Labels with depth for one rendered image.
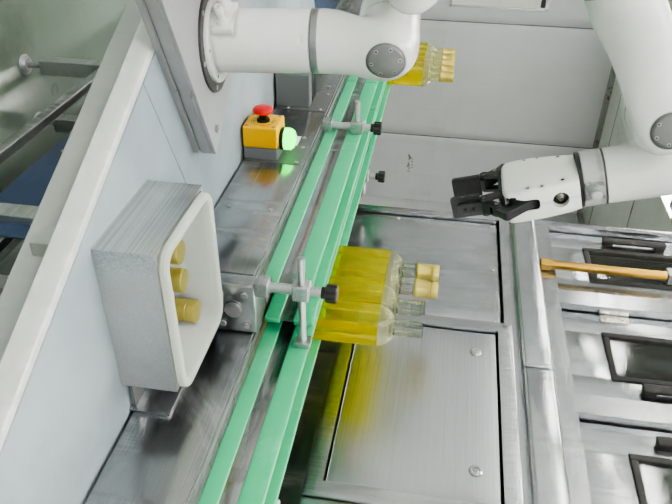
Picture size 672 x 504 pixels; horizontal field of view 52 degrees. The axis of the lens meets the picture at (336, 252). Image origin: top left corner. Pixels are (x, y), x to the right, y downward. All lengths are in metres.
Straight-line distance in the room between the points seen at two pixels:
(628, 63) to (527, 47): 6.28
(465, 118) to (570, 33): 1.26
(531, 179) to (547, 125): 6.50
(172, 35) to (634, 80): 0.57
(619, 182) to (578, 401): 0.53
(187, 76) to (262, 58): 0.13
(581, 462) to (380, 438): 0.34
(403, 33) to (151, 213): 0.44
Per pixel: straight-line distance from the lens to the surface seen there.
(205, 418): 1.00
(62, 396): 0.85
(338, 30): 1.05
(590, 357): 1.50
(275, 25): 1.07
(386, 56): 1.04
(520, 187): 0.95
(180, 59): 0.99
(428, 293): 1.29
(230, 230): 1.19
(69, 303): 0.83
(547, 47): 7.17
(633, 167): 0.97
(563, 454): 1.25
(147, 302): 0.87
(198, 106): 1.06
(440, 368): 1.34
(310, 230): 1.22
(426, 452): 1.20
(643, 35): 0.89
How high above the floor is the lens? 1.14
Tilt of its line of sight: 7 degrees down
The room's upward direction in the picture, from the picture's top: 96 degrees clockwise
